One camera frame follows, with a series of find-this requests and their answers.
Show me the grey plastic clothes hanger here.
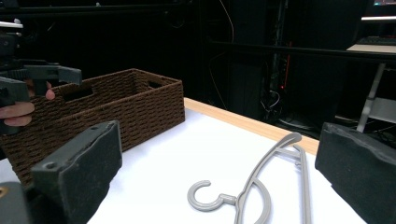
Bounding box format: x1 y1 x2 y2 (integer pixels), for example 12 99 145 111
187 132 313 224

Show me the red cable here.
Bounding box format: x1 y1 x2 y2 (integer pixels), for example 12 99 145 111
279 41 293 91

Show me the light wooden desk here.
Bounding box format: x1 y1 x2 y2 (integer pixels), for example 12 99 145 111
346 43 396 54

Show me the thin white cable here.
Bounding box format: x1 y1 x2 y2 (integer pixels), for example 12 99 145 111
207 0 235 110

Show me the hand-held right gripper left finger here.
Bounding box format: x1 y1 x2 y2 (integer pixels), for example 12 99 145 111
30 119 123 224

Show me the white metal stand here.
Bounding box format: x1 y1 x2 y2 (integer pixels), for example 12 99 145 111
356 63 396 133

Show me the brown woven basket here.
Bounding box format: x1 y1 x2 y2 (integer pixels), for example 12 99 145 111
0 67 187 188

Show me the black cable bundle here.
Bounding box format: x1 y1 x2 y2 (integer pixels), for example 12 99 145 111
259 89 282 115

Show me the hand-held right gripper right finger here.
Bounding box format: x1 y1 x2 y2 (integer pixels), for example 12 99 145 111
314 121 396 224

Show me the black keyboard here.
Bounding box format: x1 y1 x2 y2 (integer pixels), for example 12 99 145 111
357 35 396 47

